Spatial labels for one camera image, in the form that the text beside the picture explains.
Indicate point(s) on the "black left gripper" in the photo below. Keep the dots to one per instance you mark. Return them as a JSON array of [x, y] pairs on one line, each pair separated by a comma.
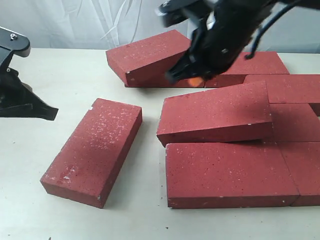
[[17, 99]]

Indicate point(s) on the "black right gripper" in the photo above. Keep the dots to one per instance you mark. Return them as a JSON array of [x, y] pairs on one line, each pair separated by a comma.
[[235, 23]]

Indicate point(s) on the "small top red brick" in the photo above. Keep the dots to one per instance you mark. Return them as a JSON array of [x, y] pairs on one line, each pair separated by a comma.
[[89, 163]]

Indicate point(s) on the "light fabric backdrop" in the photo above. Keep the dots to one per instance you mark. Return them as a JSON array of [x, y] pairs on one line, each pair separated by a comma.
[[105, 24]]

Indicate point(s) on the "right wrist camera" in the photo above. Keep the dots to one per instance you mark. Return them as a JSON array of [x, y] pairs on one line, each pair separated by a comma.
[[173, 12]]

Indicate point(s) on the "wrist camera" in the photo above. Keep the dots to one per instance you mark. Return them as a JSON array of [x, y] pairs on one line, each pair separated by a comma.
[[12, 43], [173, 12]]

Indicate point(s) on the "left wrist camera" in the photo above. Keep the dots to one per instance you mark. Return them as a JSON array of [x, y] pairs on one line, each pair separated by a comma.
[[12, 43]]

